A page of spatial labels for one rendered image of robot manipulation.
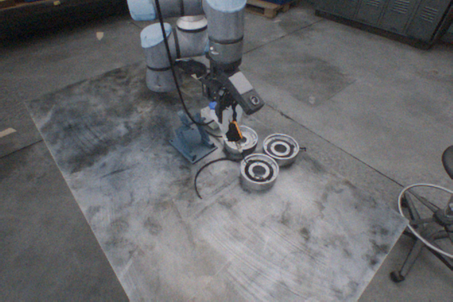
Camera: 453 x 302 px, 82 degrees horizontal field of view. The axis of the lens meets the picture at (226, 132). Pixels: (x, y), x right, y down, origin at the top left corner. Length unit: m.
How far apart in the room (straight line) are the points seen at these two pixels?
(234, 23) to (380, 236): 0.59
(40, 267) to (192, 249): 1.20
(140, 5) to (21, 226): 1.59
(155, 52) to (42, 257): 1.24
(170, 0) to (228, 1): 0.14
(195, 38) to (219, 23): 0.50
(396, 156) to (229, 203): 1.69
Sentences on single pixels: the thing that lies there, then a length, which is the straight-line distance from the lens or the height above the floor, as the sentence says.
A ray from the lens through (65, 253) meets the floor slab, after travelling 1.74.
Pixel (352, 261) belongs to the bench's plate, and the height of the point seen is 0.80.
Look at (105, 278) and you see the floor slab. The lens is 1.59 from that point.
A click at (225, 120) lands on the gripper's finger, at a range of 0.66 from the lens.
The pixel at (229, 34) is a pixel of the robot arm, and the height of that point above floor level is 1.20.
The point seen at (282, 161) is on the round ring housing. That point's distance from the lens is 0.77.
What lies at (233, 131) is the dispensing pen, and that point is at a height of 0.94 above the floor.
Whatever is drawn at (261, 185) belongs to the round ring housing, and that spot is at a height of 0.83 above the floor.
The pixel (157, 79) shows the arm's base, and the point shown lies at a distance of 1.09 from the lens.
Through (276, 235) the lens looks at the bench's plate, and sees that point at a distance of 0.68.
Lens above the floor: 1.40
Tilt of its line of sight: 43 degrees down
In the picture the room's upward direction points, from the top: straight up
